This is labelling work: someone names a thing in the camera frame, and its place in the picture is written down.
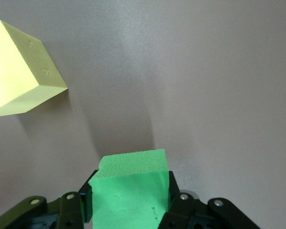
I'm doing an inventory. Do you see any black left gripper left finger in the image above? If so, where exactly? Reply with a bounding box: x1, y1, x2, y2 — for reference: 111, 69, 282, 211
0, 169, 98, 229

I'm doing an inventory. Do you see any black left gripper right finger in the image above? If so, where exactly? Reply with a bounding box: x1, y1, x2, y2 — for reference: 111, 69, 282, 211
158, 170, 260, 229

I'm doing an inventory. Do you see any green foam block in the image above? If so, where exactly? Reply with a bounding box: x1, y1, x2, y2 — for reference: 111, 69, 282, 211
88, 149, 170, 229

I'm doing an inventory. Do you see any brown table cover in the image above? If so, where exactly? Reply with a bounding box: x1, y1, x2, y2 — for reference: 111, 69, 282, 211
0, 0, 286, 229

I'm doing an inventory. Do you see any yellow foam block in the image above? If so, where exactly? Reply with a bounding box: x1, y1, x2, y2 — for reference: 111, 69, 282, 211
0, 20, 69, 119

